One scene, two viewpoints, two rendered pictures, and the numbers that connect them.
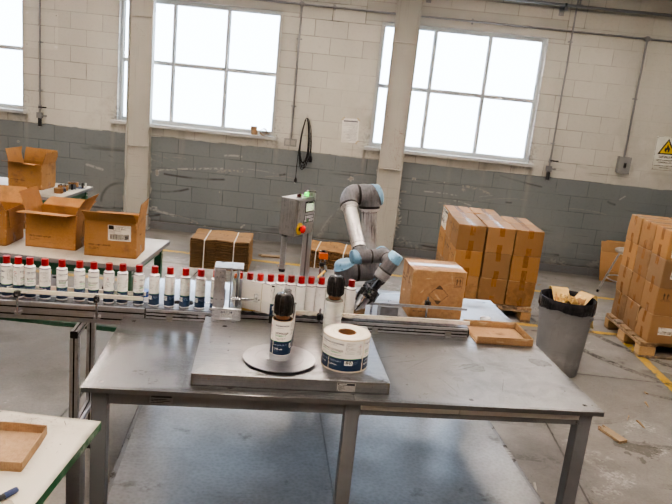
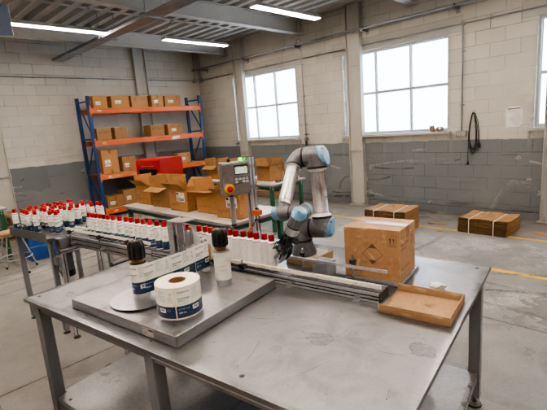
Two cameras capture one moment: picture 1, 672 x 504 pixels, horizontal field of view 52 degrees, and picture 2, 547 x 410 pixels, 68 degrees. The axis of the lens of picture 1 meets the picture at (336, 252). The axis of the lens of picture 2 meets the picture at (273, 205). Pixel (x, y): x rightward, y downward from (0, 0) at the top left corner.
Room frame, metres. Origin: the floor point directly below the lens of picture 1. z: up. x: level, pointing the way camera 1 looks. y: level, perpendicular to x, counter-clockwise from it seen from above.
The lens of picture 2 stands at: (1.81, -1.61, 1.67)
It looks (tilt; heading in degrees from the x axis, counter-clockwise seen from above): 11 degrees down; 44
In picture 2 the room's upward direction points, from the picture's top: 4 degrees counter-clockwise
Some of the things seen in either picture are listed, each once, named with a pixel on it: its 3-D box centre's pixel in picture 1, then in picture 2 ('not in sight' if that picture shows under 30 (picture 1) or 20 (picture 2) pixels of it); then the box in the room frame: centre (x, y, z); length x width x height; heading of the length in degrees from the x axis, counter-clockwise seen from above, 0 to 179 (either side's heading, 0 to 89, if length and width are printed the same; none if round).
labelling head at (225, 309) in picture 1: (228, 290); (183, 240); (3.18, 0.50, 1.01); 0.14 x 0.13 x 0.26; 97
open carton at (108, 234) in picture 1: (116, 225); (237, 197); (4.53, 1.50, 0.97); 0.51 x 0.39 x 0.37; 4
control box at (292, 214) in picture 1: (297, 215); (234, 177); (3.40, 0.21, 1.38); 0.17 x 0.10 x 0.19; 152
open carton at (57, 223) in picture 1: (59, 218); (215, 194); (4.57, 1.91, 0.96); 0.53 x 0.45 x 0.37; 0
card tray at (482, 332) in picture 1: (496, 332); (421, 303); (3.45, -0.89, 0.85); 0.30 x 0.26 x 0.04; 97
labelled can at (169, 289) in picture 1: (169, 286); (165, 236); (3.24, 0.80, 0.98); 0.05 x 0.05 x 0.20
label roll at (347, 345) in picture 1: (345, 347); (178, 294); (2.74, -0.08, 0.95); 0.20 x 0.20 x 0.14
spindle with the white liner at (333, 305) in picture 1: (333, 306); (221, 256); (3.06, -0.02, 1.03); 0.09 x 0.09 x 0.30
